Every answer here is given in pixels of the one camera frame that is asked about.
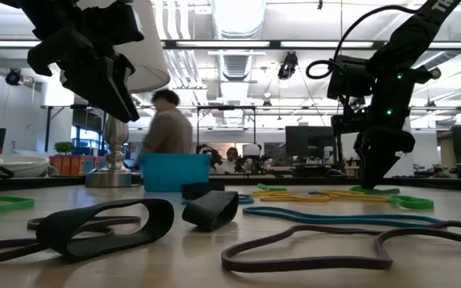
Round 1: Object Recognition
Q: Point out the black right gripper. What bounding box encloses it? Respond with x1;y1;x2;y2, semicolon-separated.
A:
330;111;416;190

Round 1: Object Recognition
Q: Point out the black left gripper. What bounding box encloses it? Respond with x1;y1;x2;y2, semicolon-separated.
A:
27;15;140;123

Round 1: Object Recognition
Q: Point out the green rubber band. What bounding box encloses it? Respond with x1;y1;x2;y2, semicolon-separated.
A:
257;182;288;193
0;194;36;214
389;194;435;211
349;185;401;196

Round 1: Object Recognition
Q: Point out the long teal rubber band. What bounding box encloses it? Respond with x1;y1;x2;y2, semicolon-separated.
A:
242;206;443;226

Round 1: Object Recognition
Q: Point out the thin dark purple rubber band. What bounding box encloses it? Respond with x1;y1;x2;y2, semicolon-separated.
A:
221;220;461;274
0;215;142;267

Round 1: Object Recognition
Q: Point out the short wide black rubber band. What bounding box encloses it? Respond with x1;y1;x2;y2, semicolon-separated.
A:
181;182;226;201
181;190;240;233

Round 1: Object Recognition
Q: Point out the large wide black rubber band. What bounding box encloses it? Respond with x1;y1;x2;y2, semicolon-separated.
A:
35;198;175;263

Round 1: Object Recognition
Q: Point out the blue plastic bin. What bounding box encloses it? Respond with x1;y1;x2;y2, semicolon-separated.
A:
140;153;212;193

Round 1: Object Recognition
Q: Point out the person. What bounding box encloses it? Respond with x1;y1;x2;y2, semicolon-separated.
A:
218;146;243;175
141;88;194;155

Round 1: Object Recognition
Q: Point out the small background potted plant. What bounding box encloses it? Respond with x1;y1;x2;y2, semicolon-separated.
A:
53;141;74;156

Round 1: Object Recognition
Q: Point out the white shade silver table lamp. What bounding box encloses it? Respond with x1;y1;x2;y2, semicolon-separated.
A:
59;0;171;188

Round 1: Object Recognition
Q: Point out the white dome lamp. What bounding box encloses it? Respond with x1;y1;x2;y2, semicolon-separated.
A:
242;142;263;158

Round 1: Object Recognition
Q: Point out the white ceramic bowl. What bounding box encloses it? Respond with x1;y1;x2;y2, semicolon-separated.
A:
0;154;50;178

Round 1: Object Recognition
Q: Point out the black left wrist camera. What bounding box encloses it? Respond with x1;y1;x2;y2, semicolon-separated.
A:
78;2;146;46

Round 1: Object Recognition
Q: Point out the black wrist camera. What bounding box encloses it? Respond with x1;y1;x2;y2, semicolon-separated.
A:
326;54;374;101
78;2;146;46

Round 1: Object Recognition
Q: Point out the black background table frame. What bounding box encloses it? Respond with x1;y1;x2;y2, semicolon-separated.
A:
40;104;107;153

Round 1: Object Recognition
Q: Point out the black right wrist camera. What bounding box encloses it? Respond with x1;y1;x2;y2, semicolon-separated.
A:
326;54;374;101

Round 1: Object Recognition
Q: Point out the black background station frame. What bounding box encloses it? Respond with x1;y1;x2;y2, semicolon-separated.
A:
196;105;257;155

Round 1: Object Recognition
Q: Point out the black hanging overhead camera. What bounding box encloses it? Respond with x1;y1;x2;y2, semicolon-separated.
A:
277;50;299;81

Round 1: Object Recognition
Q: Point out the black aluminium table frame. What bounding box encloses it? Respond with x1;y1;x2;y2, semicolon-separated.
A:
0;174;461;194

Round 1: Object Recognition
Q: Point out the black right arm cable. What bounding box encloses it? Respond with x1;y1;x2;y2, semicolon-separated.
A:
305;4;418;80

